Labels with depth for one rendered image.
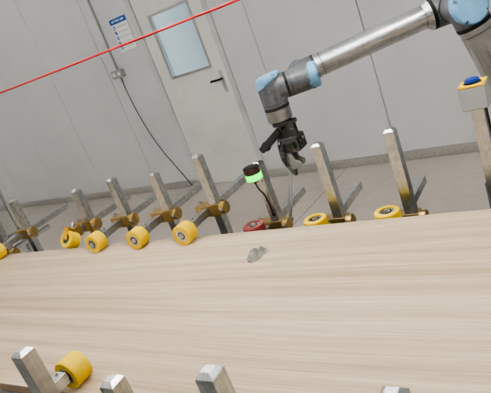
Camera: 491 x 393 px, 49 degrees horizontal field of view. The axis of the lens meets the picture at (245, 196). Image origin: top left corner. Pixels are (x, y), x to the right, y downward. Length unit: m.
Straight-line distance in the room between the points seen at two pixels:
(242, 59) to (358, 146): 1.33
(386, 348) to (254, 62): 4.13
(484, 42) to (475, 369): 1.20
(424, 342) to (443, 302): 0.14
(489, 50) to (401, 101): 2.63
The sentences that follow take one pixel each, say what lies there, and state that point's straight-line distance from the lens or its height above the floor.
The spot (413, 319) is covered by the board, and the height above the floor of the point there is 0.90.
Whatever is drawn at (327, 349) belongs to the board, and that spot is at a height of 0.90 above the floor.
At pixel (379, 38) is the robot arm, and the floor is 1.35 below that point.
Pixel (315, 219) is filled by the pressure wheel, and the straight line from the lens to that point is 1.83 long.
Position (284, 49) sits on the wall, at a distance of 4.89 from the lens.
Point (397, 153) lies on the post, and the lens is 1.74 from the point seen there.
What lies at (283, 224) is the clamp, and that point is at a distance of 2.01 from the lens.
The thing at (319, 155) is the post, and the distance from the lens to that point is 1.83.
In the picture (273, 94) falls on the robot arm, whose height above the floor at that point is 1.32.
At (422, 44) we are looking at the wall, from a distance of 4.43.
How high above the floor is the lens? 1.62
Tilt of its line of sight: 18 degrees down
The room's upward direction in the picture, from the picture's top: 21 degrees counter-clockwise
